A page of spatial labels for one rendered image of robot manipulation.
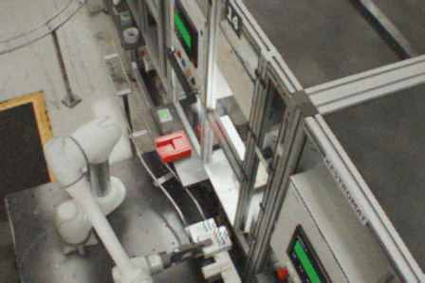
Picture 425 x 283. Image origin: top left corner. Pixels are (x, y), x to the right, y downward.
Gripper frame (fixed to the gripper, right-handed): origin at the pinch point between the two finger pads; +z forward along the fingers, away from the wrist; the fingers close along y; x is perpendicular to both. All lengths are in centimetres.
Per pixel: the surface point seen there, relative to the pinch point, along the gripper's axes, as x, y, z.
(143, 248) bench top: 24.2, -35.9, -23.2
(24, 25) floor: 310, -105, -60
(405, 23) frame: 9, 96, 73
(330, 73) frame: -3, 97, 36
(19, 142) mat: 170, -103, -84
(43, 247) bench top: 43, -36, -73
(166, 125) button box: 72, -6, 8
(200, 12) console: 55, 79, 19
